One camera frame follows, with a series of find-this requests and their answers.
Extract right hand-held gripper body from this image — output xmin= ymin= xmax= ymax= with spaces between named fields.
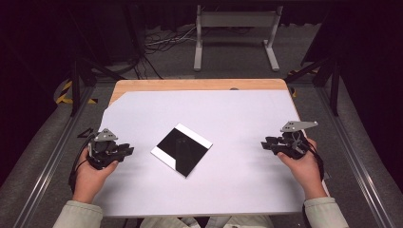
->
xmin=272 ymin=121 xmax=318 ymax=160

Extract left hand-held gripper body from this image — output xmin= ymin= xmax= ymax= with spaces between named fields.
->
xmin=86 ymin=127 xmax=127 ymax=170

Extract square mirror with black stand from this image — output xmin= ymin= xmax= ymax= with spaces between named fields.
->
xmin=150 ymin=123 xmax=214 ymax=179

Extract person's right hand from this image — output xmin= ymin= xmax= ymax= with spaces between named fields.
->
xmin=277 ymin=137 xmax=327 ymax=200

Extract person's left hand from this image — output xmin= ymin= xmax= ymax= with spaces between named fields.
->
xmin=71 ymin=148 xmax=119 ymax=203

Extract yellow black hazard tape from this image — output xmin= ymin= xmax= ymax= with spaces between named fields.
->
xmin=286 ymin=67 xmax=319 ymax=99
xmin=55 ymin=80 xmax=99 ymax=105

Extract white paper sheet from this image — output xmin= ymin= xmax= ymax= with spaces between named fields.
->
xmin=93 ymin=89 xmax=307 ymax=218

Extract black metal stand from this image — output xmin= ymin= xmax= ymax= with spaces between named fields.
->
xmin=284 ymin=56 xmax=341 ymax=117
xmin=67 ymin=56 xmax=127 ymax=117

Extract person's legs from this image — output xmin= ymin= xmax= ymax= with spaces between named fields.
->
xmin=139 ymin=216 xmax=276 ymax=228

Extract wooden table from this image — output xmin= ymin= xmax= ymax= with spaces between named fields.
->
xmin=108 ymin=79 xmax=331 ymax=198

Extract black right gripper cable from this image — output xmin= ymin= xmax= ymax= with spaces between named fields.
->
xmin=303 ymin=139 xmax=326 ymax=182

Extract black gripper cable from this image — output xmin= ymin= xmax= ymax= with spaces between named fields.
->
xmin=303 ymin=139 xmax=326 ymax=182
xmin=67 ymin=134 xmax=96 ymax=195

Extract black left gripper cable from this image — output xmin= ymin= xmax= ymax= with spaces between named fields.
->
xmin=67 ymin=134 xmax=96 ymax=195

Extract aluminium floor rail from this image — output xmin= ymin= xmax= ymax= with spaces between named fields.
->
xmin=12 ymin=85 xmax=96 ymax=228
xmin=317 ymin=86 xmax=397 ymax=228

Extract bundle of floor cables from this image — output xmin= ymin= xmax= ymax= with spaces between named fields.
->
xmin=144 ymin=25 xmax=198 ymax=80

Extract grey metal desk frame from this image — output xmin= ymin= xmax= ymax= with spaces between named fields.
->
xmin=193 ymin=4 xmax=284 ymax=72

